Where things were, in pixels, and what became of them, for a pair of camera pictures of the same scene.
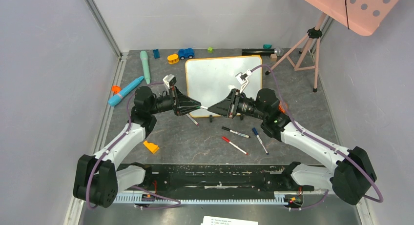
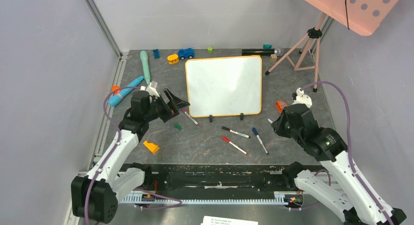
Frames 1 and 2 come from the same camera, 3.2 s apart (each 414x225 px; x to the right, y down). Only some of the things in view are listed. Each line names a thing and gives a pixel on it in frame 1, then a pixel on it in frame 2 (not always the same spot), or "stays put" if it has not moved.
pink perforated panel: [361, 11] stays put
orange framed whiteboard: [209, 79] stays put
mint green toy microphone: [144, 58] stays put
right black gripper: [233, 105] → [279, 125]
